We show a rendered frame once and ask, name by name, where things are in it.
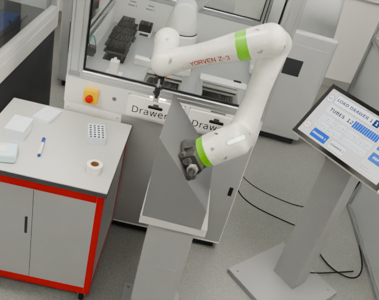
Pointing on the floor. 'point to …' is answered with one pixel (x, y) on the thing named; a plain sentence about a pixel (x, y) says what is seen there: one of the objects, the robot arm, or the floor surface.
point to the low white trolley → (53, 199)
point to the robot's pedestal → (162, 259)
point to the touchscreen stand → (300, 245)
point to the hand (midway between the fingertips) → (156, 96)
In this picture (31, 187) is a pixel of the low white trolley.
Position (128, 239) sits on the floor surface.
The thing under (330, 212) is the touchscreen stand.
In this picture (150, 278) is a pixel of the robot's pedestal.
